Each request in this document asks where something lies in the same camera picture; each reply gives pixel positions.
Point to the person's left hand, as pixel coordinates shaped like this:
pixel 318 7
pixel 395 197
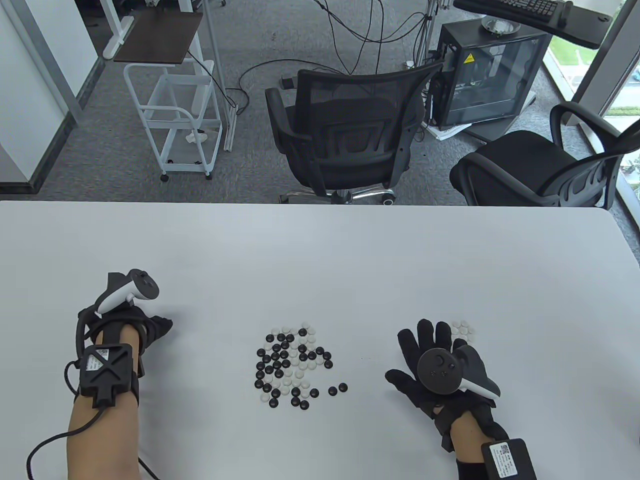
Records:
pixel 152 327

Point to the person's right hand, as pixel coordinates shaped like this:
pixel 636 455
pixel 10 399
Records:
pixel 417 357

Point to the group of white Go stones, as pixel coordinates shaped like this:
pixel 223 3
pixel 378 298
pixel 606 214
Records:
pixel 465 330

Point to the pile of mixed Go stones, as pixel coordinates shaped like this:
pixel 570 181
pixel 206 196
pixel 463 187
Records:
pixel 287 360

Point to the person's left forearm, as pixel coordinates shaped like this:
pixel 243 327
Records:
pixel 107 445

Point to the black white right hand controller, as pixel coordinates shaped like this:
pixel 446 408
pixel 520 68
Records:
pixel 440 372

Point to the black white hand controller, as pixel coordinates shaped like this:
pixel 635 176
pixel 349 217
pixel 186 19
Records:
pixel 440 372
pixel 145 284

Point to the black white left hand controller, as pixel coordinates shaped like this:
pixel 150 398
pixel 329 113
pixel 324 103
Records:
pixel 145 284

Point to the white crumpled tissue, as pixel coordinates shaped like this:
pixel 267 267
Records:
pixel 196 136

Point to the black office chair curved armrests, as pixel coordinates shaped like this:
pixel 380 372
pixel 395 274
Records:
pixel 515 155

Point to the white papers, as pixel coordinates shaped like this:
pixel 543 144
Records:
pixel 445 132

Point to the white rolling cart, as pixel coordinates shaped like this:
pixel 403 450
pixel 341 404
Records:
pixel 187 92

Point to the aluminium profile rods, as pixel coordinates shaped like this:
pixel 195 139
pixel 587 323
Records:
pixel 217 60

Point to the black mesh office chair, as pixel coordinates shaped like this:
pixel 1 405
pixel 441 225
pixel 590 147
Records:
pixel 350 90

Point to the black power adapter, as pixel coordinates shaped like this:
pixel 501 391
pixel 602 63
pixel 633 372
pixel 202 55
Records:
pixel 287 81

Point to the brown top side table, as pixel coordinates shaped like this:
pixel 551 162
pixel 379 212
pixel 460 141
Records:
pixel 160 37

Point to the black glass computer tower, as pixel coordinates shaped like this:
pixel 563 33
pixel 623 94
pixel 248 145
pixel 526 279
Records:
pixel 490 75

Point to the white desk leg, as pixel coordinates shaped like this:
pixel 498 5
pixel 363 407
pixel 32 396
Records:
pixel 112 25

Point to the metal stand pole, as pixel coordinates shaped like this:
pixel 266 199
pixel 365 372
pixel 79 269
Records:
pixel 429 30

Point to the silver dish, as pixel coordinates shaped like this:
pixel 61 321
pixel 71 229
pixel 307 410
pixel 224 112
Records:
pixel 500 26

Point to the black keyboard tray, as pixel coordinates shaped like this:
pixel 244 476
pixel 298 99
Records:
pixel 575 30

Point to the black keyboard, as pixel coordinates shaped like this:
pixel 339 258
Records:
pixel 525 6

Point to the black computer mouse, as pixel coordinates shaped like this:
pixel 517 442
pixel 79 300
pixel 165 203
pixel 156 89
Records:
pixel 565 12

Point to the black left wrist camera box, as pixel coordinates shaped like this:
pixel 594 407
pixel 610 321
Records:
pixel 107 372

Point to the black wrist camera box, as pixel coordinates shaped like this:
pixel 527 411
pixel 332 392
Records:
pixel 510 461
pixel 107 372

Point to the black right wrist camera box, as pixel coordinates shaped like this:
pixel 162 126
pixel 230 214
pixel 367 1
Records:
pixel 510 461

